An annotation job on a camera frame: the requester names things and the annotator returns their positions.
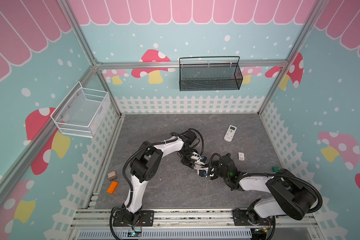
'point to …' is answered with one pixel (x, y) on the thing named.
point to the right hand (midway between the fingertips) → (202, 162)
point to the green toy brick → (275, 169)
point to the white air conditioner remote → (230, 133)
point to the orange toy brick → (112, 187)
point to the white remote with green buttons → (199, 165)
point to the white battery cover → (241, 156)
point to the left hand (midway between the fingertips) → (192, 162)
